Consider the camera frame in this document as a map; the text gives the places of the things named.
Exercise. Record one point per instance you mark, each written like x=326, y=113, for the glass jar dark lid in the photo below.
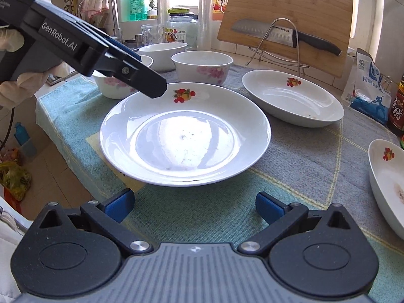
x=183, y=28

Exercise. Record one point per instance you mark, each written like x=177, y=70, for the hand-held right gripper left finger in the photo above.
x=121, y=205

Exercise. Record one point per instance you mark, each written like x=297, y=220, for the bamboo cutting board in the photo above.
x=284, y=3

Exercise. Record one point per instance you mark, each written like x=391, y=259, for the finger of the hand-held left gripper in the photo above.
x=139, y=79
x=126, y=49

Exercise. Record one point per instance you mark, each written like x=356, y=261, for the metal faucet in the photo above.
x=115, y=22

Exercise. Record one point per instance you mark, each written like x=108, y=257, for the blue plastic bottle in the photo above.
x=21, y=134

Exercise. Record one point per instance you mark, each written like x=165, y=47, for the dark vinegar bottle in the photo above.
x=397, y=107

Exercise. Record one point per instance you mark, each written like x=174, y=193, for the yellow plastic bag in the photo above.
x=14, y=180

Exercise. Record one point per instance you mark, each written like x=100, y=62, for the grey green checked cloth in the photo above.
x=299, y=164

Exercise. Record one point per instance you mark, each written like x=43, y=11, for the small white bowl pink flowers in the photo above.
x=113, y=88

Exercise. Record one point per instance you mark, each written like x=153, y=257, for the wide white bowl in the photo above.
x=164, y=55

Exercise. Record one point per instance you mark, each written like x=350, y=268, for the white blue salt bag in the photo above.
x=366, y=94

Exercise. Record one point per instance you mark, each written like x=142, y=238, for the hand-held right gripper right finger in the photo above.
x=268, y=208

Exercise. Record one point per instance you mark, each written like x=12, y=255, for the patterned glass cup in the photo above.
x=151, y=34

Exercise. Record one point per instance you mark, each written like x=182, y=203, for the person's white quilted jacket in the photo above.
x=8, y=258

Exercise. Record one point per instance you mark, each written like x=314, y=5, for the person's left hand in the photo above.
x=15, y=90

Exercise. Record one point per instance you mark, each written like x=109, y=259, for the stack of clear plastic cups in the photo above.
x=204, y=22

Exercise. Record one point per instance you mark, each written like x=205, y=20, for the pink white towel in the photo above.
x=96, y=3

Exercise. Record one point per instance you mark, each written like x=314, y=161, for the white plate fruit print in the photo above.
x=293, y=101
x=189, y=139
x=388, y=176

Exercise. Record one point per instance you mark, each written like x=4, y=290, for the small potted plant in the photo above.
x=152, y=11

